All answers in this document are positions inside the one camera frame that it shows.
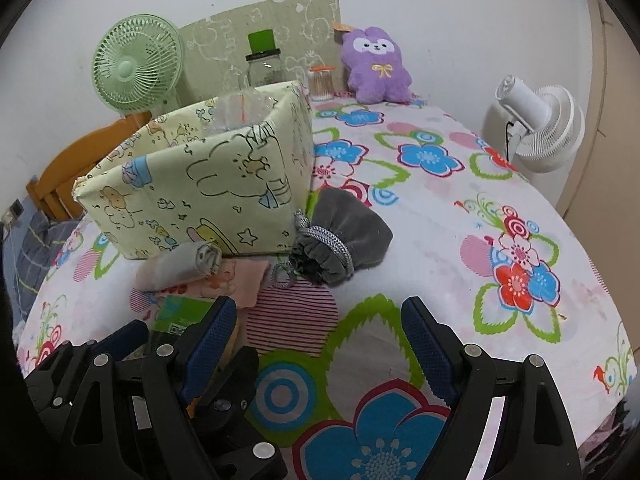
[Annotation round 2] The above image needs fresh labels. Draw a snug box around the floral tablecloth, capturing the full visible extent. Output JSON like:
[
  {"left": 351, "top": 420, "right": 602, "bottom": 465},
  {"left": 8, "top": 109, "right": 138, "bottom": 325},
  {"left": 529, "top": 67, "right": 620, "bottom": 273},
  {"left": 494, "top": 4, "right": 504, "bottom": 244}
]
[{"left": 15, "top": 91, "right": 631, "bottom": 480}]

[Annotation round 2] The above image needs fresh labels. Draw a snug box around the grey velvet drawstring pouch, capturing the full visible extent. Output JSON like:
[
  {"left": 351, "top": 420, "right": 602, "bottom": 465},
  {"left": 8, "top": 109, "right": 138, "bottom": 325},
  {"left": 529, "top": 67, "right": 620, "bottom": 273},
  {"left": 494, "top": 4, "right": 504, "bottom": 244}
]
[{"left": 271, "top": 187, "right": 394, "bottom": 289}]

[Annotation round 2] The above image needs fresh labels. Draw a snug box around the beige door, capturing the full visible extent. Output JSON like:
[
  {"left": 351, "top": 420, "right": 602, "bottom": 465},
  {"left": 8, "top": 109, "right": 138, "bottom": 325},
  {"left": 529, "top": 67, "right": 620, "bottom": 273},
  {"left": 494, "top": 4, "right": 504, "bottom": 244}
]
[{"left": 560, "top": 0, "right": 640, "bottom": 241}]

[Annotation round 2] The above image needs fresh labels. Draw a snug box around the clear plastic packet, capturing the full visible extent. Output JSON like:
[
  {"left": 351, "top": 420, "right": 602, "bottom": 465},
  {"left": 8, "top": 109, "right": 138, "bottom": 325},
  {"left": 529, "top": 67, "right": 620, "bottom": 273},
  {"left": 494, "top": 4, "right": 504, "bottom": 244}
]
[{"left": 212, "top": 89, "right": 278, "bottom": 135}]

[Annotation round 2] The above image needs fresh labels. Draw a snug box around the green table fan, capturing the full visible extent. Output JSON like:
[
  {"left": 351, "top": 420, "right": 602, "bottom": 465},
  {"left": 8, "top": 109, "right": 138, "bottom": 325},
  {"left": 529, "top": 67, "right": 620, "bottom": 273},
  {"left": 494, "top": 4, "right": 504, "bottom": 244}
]
[{"left": 91, "top": 14, "right": 183, "bottom": 121}]

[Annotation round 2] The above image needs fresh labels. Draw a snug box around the grey plaid pillow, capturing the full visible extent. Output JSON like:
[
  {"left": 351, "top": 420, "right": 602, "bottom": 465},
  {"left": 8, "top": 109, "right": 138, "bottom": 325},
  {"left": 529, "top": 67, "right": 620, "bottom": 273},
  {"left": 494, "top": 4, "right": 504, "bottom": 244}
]
[{"left": 2, "top": 210, "right": 83, "bottom": 311}]

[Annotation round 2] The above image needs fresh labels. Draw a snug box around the glass jar with green lid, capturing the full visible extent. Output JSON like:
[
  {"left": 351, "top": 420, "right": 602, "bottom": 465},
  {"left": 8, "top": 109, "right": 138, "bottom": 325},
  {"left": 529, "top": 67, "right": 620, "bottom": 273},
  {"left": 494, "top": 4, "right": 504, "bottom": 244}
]
[{"left": 245, "top": 30, "right": 283, "bottom": 88}]

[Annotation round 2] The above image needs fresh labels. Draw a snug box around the dark cloth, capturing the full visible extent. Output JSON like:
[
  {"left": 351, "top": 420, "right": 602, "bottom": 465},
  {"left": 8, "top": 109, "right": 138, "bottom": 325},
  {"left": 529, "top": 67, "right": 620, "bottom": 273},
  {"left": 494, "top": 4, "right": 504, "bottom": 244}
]
[{"left": 580, "top": 400, "right": 640, "bottom": 480}]

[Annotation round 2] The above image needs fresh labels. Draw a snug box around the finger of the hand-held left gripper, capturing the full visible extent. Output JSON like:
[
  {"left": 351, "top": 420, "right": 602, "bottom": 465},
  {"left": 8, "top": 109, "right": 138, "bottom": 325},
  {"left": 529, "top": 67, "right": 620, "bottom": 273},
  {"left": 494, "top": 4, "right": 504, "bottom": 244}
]
[
  {"left": 192, "top": 345, "right": 288, "bottom": 480},
  {"left": 97, "top": 320, "right": 150, "bottom": 358}
]

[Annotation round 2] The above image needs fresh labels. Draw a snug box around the white standing fan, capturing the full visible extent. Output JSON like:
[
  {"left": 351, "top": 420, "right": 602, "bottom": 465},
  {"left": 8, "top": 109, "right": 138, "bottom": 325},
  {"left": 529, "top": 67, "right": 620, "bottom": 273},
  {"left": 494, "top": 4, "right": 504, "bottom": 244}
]
[{"left": 495, "top": 74, "right": 586, "bottom": 175}]

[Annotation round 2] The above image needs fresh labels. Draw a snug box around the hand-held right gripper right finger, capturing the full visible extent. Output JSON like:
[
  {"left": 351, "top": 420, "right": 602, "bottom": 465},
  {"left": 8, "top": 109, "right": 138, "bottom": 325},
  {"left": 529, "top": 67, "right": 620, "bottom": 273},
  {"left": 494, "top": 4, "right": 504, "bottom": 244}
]
[{"left": 401, "top": 296, "right": 583, "bottom": 480}]

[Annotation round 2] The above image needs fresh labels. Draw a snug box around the cotton swab container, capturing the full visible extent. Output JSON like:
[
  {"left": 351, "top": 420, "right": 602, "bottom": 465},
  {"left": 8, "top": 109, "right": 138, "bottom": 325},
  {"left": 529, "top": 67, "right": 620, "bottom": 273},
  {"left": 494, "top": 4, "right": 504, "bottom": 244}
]
[{"left": 307, "top": 65, "right": 335, "bottom": 102}]

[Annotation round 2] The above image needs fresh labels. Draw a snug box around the pink printed packet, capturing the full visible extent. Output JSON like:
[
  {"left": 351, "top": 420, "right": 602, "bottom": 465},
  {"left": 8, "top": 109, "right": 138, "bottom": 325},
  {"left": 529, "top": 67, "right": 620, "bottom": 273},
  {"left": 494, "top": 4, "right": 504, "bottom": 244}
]
[{"left": 132, "top": 259, "right": 272, "bottom": 311}]

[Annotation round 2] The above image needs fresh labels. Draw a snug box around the green printed cardboard sheet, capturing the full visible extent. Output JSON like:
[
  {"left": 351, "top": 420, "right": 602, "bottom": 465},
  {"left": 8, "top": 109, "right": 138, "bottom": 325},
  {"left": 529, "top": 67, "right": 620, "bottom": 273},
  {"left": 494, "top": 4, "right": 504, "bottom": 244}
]
[{"left": 177, "top": 0, "right": 343, "bottom": 106}]

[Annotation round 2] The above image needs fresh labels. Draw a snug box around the green packet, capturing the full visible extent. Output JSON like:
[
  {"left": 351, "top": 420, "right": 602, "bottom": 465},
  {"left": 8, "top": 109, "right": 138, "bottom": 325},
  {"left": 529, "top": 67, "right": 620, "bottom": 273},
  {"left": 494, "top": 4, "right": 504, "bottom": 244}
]
[{"left": 150, "top": 296, "right": 242, "bottom": 361}]

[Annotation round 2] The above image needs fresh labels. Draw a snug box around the yellow printed storage box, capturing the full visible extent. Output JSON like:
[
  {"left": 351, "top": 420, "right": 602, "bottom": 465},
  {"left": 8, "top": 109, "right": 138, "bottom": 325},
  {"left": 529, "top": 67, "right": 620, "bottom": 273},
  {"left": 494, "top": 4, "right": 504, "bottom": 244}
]
[{"left": 72, "top": 80, "right": 316, "bottom": 261}]

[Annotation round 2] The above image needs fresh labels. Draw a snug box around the purple plush toy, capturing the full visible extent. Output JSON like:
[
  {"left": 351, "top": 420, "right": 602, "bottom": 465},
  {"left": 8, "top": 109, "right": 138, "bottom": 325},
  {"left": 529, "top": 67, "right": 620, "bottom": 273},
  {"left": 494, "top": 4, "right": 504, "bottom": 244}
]
[{"left": 341, "top": 26, "right": 413, "bottom": 104}]

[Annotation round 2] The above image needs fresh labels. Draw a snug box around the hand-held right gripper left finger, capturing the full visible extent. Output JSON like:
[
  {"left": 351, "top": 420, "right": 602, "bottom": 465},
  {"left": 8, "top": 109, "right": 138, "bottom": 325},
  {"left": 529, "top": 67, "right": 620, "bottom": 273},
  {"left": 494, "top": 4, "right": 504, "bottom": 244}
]
[{"left": 67, "top": 296, "right": 237, "bottom": 480}]

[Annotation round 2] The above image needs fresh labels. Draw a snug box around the grey cloth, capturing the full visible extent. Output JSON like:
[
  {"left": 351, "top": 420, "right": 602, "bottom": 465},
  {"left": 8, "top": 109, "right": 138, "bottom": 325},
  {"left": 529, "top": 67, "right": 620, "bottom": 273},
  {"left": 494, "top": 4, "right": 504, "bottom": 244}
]
[{"left": 136, "top": 241, "right": 222, "bottom": 292}]

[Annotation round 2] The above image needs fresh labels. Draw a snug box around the wooden bed headboard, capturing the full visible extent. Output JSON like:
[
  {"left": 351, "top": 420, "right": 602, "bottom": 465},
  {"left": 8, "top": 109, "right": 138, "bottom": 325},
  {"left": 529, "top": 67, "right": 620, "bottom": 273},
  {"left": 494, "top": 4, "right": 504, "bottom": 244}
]
[{"left": 25, "top": 112, "right": 151, "bottom": 221}]

